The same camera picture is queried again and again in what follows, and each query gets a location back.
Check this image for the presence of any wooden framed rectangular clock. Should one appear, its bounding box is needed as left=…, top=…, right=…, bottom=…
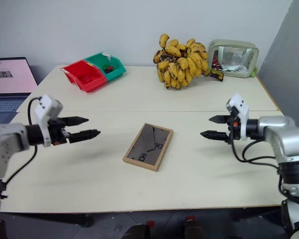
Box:
left=122, top=122, right=174, bottom=172

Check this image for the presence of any red plastic storage bin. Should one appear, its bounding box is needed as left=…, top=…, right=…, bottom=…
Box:
left=60, top=60, right=108, bottom=94

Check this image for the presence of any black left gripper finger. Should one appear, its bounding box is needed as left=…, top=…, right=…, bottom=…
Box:
left=62, top=116, right=90, bottom=126
left=68, top=129, right=101, bottom=144

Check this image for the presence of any bunch of yellow bananas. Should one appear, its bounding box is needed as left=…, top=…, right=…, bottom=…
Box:
left=152, top=33, right=225, bottom=90

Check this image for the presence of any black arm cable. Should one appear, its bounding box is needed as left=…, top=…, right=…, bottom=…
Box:
left=2, top=97, right=43, bottom=185
left=230, top=138, right=280, bottom=168

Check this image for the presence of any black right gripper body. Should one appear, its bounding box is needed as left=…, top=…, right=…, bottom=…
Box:
left=226, top=106, right=242, bottom=145

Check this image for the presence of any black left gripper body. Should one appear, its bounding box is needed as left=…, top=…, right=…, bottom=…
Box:
left=48, top=118, right=71, bottom=146

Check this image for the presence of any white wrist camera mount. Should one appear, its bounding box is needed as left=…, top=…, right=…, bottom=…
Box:
left=34, top=94, right=64, bottom=147
left=225, top=93, right=250, bottom=141

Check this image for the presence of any open laptop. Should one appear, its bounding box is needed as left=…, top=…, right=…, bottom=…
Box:
left=0, top=56, right=38, bottom=125

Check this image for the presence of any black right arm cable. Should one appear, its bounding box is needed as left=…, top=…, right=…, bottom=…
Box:
left=230, top=138, right=280, bottom=168

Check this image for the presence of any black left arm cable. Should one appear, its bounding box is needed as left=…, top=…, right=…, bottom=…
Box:
left=2, top=97, right=43, bottom=185

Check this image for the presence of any clear green-trimmed pouch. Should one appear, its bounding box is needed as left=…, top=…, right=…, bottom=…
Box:
left=207, top=39, right=260, bottom=79

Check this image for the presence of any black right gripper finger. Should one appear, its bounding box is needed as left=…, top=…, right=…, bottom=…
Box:
left=208, top=115, right=230, bottom=124
left=200, top=130, right=230, bottom=143

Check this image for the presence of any green plastic storage bin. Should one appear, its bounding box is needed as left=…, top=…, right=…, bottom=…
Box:
left=84, top=51, right=127, bottom=83

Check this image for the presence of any dark rounded robot foot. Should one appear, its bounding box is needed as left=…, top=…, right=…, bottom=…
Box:
left=182, top=216, right=208, bottom=239
left=121, top=220, right=156, bottom=239

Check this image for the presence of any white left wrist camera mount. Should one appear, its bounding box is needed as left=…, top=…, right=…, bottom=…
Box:
left=34, top=94, right=64, bottom=147

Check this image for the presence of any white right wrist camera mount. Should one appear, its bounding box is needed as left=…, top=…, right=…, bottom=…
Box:
left=225, top=93, right=250, bottom=141

